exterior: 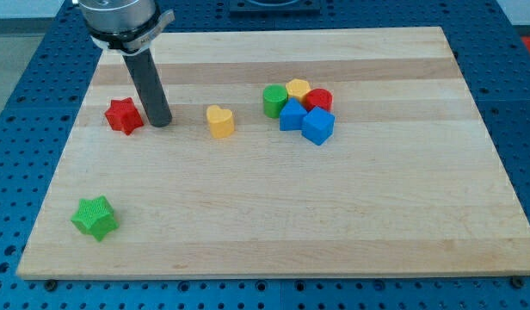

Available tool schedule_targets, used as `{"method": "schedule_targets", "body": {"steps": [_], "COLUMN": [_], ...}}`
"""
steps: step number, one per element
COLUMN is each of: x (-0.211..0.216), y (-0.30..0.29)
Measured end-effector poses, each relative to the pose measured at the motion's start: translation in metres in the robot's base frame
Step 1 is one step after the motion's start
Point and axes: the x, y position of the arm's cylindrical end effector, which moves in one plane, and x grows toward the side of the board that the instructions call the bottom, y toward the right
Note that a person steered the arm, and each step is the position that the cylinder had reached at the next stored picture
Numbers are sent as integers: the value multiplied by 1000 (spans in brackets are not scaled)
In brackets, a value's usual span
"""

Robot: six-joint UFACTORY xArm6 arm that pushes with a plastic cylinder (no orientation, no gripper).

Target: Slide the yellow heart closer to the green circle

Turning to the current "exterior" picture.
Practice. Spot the wooden board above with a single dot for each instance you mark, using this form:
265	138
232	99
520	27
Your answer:
408	185

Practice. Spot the red cylinder block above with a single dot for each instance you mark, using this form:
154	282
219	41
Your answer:
319	97

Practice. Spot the yellow hexagon block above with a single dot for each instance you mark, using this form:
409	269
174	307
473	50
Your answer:
298	89

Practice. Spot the dark mounting plate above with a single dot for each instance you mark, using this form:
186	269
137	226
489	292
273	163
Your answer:
237	7

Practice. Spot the green star block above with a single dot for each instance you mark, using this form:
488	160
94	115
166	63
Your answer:
95	217

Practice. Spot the blue triangle block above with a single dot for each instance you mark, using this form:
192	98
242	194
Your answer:
292	115

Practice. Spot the yellow heart block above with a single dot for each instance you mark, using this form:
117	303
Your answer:
220	121

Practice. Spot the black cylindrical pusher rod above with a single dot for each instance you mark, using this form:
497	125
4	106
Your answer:
148	85

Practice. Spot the blue cube block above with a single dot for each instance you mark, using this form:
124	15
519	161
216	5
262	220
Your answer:
318	125

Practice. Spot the green cylinder block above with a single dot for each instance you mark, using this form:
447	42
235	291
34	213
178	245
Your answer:
274	98

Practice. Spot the red star block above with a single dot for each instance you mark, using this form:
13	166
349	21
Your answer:
122	115

